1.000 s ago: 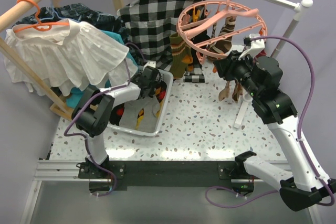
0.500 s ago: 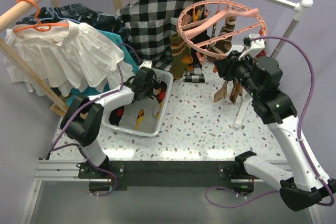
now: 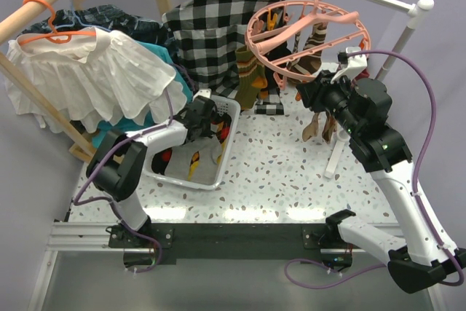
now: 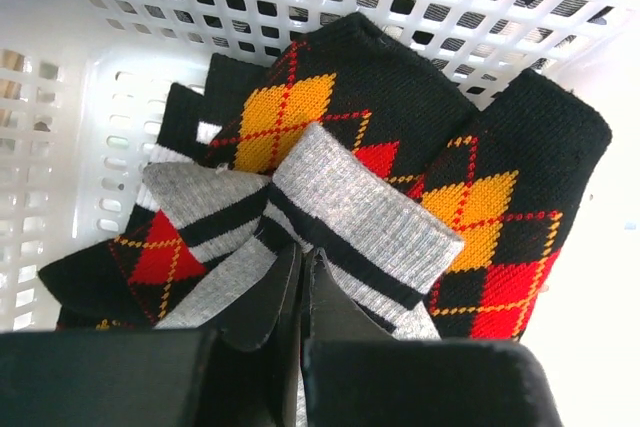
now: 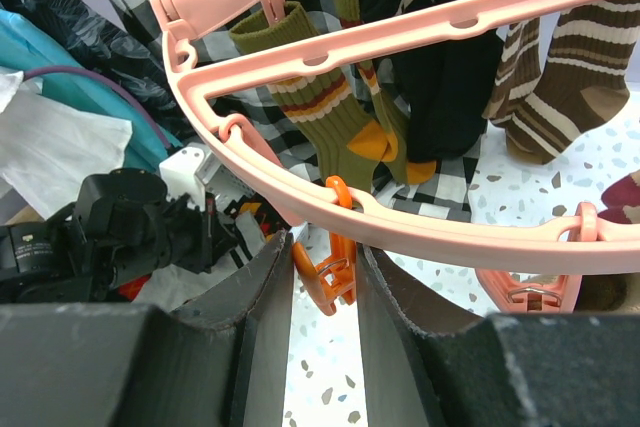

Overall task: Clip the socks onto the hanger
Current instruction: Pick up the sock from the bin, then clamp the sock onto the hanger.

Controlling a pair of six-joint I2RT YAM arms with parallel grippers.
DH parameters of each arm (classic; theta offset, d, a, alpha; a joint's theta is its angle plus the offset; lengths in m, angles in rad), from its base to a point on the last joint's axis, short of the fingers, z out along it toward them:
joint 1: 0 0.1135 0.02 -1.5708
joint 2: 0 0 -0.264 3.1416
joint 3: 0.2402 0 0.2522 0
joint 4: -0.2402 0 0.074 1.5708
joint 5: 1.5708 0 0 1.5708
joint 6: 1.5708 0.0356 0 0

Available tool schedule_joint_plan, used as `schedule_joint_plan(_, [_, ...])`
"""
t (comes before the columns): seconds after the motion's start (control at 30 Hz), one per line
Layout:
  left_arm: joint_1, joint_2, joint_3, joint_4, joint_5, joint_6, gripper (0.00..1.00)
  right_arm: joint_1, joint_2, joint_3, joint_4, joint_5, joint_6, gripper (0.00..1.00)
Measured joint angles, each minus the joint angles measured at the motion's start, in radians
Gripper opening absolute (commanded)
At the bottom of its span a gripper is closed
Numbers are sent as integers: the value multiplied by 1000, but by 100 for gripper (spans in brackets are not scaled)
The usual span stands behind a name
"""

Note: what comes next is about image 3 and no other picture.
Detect metal clothes rail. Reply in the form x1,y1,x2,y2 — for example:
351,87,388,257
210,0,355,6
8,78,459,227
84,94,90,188
362,0,434,80

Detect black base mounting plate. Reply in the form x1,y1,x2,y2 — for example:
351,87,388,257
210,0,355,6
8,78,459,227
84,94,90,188
108,222,353,267

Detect black white red sock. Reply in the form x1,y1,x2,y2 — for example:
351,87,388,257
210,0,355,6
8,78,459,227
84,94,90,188
151,114,232,175

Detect grey yellow sock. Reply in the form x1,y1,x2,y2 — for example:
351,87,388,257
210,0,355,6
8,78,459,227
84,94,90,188
165,137,222,185

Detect white rack foot bracket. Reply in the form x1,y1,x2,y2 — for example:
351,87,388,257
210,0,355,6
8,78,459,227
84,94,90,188
324,129,350,178

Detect olive striped hanging sock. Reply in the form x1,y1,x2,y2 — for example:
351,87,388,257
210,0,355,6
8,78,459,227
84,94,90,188
234,46,268,110

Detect light blue hanger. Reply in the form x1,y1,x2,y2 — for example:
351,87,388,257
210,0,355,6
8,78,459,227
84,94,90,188
55,0,82,29

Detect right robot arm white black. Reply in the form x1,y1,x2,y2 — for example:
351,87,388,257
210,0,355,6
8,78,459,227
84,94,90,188
296,71,465,294

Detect white laundry basket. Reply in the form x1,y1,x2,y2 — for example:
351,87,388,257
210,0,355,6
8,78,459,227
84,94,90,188
140,90,240,190

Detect pink round clip hanger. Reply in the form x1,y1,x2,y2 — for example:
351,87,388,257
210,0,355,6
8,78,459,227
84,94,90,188
245,0,371,90

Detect argyle orange brown sock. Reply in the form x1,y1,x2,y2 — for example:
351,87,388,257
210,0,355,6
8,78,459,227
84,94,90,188
321,112,337,144

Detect white ruffled blouse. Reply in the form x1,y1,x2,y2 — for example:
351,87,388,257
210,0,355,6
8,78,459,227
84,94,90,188
7,27,188,133

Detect black white checked shirt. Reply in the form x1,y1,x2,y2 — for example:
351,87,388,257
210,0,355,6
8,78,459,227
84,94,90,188
162,0,284,115

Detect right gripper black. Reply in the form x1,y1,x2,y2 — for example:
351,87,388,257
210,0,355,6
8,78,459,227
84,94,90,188
296,68,360,135

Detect teal cloth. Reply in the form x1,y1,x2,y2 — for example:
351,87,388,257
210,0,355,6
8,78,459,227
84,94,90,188
92,41,194,148

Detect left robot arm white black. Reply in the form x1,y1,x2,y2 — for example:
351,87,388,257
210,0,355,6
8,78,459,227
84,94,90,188
86,96,217,247

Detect orange clothes hanger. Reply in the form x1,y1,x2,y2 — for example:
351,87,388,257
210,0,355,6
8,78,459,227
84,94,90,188
18,0,96,46

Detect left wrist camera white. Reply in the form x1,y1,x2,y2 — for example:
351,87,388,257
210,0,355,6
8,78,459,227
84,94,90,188
194,89,212,98

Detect dark patterned garment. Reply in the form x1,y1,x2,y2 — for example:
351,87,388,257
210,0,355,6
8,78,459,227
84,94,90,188
17,4,170,48

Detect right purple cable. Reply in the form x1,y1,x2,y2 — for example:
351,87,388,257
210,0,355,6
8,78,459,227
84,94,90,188
283,50,466,286

